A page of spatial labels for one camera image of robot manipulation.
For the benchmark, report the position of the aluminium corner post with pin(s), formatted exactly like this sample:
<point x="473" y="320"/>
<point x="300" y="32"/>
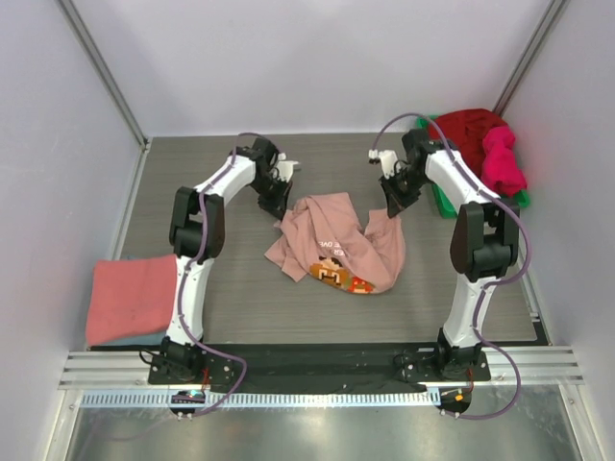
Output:
<point x="101" y="68"/>
<point x="539" y="36"/>

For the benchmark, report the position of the pink printed t shirt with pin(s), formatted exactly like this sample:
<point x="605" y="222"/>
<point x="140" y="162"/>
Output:
<point x="321" y="237"/>

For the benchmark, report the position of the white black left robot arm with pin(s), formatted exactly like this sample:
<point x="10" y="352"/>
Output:
<point x="197" y="235"/>

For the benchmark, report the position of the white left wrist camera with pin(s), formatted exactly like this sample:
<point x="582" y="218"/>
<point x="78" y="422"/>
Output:
<point x="284" y="168"/>

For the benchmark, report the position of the folded salmon t shirt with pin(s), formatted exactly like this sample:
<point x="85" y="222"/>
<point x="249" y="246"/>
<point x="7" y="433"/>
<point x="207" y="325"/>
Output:
<point x="130" y="298"/>

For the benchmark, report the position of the dark red t shirt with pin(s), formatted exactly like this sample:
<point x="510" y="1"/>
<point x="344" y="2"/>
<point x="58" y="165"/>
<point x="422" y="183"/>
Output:
<point x="467" y="129"/>

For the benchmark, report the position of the magenta t shirt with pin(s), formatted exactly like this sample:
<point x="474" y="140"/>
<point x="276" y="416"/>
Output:
<point x="500" y="171"/>

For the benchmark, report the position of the aluminium front frame rail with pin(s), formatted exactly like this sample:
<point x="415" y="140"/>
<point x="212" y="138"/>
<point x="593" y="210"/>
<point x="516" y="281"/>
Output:
<point x="538" y="365"/>

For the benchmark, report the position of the right aluminium corner post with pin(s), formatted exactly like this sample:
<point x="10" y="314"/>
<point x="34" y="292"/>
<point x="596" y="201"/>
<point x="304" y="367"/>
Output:
<point x="539" y="36"/>

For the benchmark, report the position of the white slotted cable duct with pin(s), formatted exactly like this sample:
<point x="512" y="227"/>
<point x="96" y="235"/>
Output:
<point x="191" y="399"/>

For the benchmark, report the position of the left aluminium corner post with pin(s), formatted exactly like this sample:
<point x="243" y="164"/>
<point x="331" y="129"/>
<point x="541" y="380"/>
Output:
<point x="101" y="68"/>

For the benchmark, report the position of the green plastic bin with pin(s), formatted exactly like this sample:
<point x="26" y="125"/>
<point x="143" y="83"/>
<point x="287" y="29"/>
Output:
<point x="444" y="206"/>

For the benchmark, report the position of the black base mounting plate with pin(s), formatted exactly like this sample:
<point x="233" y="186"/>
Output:
<point x="406" y="362"/>

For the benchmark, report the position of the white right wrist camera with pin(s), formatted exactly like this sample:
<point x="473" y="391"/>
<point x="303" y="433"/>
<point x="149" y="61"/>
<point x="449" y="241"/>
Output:
<point x="386" y="159"/>

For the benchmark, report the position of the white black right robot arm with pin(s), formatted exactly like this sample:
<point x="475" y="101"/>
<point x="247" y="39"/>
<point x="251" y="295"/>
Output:
<point x="483" y="247"/>

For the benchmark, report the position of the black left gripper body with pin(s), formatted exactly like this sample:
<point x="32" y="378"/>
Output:
<point x="270" y="187"/>

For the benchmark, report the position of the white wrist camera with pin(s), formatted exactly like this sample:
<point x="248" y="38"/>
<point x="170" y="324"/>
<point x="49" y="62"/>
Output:
<point x="386" y="159"/>
<point x="284" y="168"/>

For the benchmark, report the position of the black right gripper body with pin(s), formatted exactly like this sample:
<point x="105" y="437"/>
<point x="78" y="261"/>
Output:
<point x="400" y="189"/>

